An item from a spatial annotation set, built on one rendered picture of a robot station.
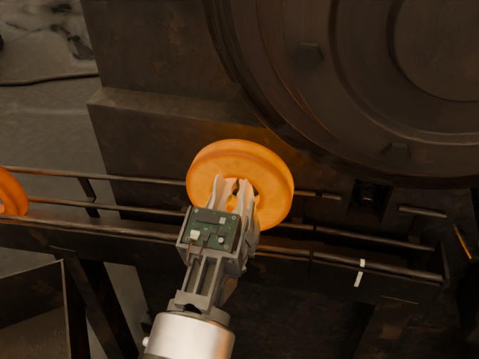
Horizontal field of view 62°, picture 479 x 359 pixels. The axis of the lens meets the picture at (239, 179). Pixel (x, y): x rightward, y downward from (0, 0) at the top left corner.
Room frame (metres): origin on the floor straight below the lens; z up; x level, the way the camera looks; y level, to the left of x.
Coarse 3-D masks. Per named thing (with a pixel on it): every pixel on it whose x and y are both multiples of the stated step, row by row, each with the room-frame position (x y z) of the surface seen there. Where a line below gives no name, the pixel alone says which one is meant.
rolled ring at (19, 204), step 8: (0, 168) 0.55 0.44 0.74; (0, 176) 0.54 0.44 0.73; (8, 176) 0.55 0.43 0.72; (0, 184) 0.53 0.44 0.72; (8, 184) 0.53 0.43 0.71; (16, 184) 0.55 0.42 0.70; (0, 192) 0.53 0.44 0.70; (8, 192) 0.52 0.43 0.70; (16, 192) 0.54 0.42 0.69; (24, 192) 0.55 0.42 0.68; (8, 200) 0.52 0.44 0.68; (16, 200) 0.53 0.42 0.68; (24, 200) 0.54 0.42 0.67; (0, 208) 0.56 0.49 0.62; (8, 208) 0.53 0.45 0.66; (16, 208) 0.52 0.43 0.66; (24, 208) 0.54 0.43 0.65
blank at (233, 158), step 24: (216, 144) 0.43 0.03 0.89; (240, 144) 0.42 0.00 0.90; (192, 168) 0.41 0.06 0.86; (216, 168) 0.40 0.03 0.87; (240, 168) 0.40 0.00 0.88; (264, 168) 0.39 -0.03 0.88; (288, 168) 0.41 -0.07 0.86; (192, 192) 0.41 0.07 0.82; (264, 192) 0.39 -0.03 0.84; (288, 192) 0.38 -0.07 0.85; (264, 216) 0.39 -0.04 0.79
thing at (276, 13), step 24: (240, 0) 0.39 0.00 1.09; (264, 0) 0.36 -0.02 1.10; (240, 24) 0.38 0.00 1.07; (264, 24) 0.36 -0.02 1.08; (264, 48) 0.38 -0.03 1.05; (264, 72) 0.38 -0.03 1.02; (288, 72) 0.35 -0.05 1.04; (288, 96) 0.37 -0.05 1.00; (288, 120) 0.37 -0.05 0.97; (312, 120) 0.37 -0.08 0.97; (336, 144) 0.36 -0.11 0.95; (384, 168) 0.34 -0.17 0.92
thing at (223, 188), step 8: (216, 176) 0.37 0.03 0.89; (216, 184) 0.36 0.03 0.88; (224, 184) 0.39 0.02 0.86; (232, 184) 0.39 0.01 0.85; (216, 192) 0.36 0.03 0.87; (224, 192) 0.38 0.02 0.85; (216, 200) 0.36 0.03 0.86; (224, 200) 0.37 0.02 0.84; (208, 208) 0.36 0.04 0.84; (216, 208) 0.35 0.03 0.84; (224, 208) 0.36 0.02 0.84
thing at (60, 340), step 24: (48, 264) 0.35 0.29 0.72; (0, 288) 0.33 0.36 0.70; (24, 288) 0.34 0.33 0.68; (48, 288) 0.35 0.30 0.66; (72, 288) 0.34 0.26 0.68; (0, 312) 0.32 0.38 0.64; (24, 312) 0.33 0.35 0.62; (48, 312) 0.34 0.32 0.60; (72, 312) 0.29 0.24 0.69; (0, 336) 0.30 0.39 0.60; (24, 336) 0.30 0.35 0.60; (48, 336) 0.30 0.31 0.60; (72, 336) 0.25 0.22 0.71
